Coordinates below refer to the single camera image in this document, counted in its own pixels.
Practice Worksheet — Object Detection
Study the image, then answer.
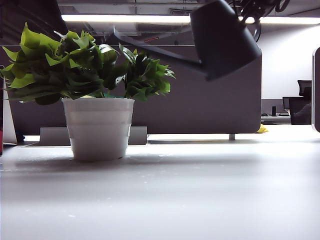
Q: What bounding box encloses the green leafy artificial plant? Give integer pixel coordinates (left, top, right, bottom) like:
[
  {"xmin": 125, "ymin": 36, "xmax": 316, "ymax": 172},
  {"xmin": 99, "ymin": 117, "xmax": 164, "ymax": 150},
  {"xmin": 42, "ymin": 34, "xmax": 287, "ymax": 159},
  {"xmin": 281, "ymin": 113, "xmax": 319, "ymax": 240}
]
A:
[{"xmin": 0, "ymin": 22, "xmax": 176, "ymax": 106}]

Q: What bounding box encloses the dark grey watering can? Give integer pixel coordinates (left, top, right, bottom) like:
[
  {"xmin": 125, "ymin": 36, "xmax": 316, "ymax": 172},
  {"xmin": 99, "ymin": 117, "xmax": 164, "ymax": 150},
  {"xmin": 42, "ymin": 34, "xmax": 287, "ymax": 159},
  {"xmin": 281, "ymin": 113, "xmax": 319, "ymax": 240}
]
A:
[{"xmin": 113, "ymin": 0, "xmax": 263, "ymax": 82}]

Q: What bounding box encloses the grey divider panel white edge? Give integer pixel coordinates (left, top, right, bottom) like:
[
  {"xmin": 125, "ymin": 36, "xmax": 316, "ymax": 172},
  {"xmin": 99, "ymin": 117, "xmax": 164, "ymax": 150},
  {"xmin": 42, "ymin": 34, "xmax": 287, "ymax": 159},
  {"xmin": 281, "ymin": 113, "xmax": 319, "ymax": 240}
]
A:
[{"xmin": 311, "ymin": 46, "xmax": 320, "ymax": 133}]

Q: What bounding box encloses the ceiling air vent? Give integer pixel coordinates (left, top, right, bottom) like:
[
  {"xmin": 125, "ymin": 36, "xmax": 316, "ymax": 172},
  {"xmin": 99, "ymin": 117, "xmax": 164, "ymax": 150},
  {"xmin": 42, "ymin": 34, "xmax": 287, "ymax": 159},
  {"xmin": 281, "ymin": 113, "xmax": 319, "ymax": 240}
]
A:
[{"xmin": 168, "ymin": 8, "xmax": 193, "ymax": 16}]

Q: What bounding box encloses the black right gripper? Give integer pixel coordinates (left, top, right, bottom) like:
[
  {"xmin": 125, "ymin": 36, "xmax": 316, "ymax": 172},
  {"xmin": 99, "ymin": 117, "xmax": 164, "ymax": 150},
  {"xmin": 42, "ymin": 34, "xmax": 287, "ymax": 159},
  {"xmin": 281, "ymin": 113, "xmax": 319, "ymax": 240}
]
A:
[{"xmin": 226, "ymin": 0, "xmax": 276, "ymax": 19}]

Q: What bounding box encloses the black office chair backrest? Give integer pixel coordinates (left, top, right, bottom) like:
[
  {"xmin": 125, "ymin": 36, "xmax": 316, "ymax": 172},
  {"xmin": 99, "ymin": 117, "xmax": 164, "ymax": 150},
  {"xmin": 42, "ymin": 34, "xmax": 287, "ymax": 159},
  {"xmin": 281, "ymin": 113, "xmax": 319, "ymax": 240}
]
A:
[{"xmin": 282, "ymin": 96, "xmax": 313, "ymax": 125}]

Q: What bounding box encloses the white ribbed plant pot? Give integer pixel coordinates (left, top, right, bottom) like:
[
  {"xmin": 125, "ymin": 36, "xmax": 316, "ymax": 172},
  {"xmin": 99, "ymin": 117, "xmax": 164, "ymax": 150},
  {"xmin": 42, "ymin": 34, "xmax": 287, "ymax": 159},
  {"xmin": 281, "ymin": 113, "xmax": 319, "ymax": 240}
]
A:
[{"xmin": 61, "ymin": 97, "xmax": 136, "ymax": 162}]

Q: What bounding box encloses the black cable loop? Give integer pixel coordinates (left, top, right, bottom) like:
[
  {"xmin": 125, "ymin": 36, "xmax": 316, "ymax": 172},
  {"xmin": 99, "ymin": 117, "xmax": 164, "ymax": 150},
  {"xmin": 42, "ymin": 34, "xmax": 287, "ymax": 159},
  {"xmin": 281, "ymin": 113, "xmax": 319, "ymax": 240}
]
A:
[{"xmin": 274, "ymin": 0, "xmax": 292, "ymax": 13}]

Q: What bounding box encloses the grey metal divider bracket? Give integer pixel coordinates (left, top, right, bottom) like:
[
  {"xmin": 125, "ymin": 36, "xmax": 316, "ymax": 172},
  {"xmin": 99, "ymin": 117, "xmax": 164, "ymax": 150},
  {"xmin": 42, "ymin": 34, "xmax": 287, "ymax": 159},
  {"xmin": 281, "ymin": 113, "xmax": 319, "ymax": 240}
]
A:
[{"xmin": 39, "ymin": 126, "xmax": 148, "ymax": 147}]

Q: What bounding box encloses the white leaning board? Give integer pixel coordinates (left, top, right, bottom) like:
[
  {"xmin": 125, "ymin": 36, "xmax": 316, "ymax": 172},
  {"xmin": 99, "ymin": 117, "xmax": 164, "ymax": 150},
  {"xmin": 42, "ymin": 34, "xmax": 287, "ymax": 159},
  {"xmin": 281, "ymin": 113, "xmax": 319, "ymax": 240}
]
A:
[{"xmin": 3, "ymin": 79, "xmax": 19, "ymax": 145}]

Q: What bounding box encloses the dark grey desk divider panel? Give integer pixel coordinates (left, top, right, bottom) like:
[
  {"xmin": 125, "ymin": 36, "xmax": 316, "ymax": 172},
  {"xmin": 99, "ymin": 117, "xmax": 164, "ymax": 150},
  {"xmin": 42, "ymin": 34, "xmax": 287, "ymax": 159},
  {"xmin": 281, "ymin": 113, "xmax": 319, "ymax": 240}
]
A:
[{"xmin": 0, "ymin": 45, "xmax": 263, "ymax": 136}]

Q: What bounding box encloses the long ceiling light strip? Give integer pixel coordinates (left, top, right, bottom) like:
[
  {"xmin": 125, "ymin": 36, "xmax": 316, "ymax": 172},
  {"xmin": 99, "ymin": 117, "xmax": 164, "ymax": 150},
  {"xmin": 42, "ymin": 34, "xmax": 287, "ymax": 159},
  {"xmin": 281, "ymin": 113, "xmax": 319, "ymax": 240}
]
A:
[{"xmin": 61, "ymin": 14, "xmax": 320, "ymax": 25}]

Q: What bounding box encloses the black mesh office chair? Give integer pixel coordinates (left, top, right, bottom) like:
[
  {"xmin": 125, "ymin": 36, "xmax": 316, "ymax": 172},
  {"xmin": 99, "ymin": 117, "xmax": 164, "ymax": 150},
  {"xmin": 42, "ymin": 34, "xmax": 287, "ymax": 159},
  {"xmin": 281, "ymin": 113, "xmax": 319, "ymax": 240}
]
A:
[{"xmin": 297, "ymin": 79, "xmax": 313, "ymax": 97}]

